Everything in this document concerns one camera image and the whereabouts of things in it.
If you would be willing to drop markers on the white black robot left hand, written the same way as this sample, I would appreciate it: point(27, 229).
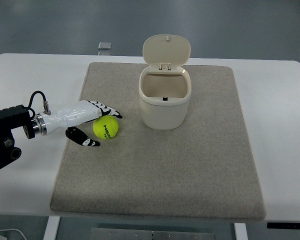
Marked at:
point(70, 117)

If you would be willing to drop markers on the yellow tennis ball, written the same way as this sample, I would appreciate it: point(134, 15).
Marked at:
point(105, 127)

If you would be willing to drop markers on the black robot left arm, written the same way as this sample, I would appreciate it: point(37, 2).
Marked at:
point(15, 117)

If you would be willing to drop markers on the small clear floor plate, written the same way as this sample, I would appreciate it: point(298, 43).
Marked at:
point(103, 45)

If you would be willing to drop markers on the white left table leg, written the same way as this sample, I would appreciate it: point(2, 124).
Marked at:
point(52, 228)

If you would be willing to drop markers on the white table leg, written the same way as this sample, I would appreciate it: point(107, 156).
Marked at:
point(52, 228)
point(240, 231)

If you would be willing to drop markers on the cream bin with open lid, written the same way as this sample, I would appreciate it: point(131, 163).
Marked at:
point(164, 86)

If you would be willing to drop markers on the beige felt mat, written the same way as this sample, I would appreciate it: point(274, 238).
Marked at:
point(202, 169)

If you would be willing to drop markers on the white right table leg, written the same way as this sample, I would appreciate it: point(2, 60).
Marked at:
point(240, 231)

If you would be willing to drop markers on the black table control panel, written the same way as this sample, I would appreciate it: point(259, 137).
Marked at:
point(284, 225)

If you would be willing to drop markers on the white power strip with cable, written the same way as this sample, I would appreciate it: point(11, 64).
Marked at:
point(5, 231)

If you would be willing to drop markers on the metal table base plate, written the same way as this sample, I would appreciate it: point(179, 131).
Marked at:
point(136, 234)

